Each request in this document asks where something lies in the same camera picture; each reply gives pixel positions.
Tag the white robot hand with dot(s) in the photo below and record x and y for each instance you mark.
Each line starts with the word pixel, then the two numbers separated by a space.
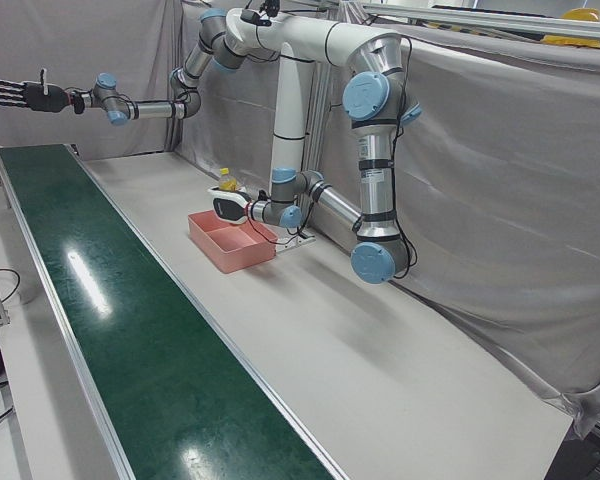
pixel 230 207

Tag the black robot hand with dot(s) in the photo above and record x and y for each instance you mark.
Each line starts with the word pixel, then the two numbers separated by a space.
pixel 45 100

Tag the yellow-capped orange drink bottle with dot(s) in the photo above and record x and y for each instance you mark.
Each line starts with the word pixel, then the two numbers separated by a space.
pixel 226 181

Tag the UR5e robot arm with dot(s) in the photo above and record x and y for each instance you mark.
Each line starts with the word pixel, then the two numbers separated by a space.
pixel 375 200
pixel 155 108

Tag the pink plastic basket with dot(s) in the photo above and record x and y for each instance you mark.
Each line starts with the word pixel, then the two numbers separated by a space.
pixel 240 250

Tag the grey fabric curtain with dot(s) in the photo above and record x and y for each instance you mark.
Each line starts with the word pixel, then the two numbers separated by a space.
pixel 80 40
pixel 530 200

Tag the white robot torso column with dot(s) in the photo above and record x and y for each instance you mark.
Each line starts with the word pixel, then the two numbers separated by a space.
pixel 287 110

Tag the aluminium profile column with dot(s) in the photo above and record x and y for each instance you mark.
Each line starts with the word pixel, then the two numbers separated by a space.
pixel 320 125

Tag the green conveyor belt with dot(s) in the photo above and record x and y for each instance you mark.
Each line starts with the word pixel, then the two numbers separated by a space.
pixel 155 375

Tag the yellow hard hat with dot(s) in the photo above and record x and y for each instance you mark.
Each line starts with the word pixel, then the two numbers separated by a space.
pixel 582 14
pixel 575 41

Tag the white base bracket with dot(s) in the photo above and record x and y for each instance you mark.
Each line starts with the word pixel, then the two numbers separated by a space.
pixel 300 241

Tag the black head camera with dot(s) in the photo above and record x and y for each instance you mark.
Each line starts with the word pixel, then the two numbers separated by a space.
pixel 254 17

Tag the aluminium frame beam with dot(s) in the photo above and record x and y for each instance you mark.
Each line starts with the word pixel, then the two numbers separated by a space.
pixel 480 20

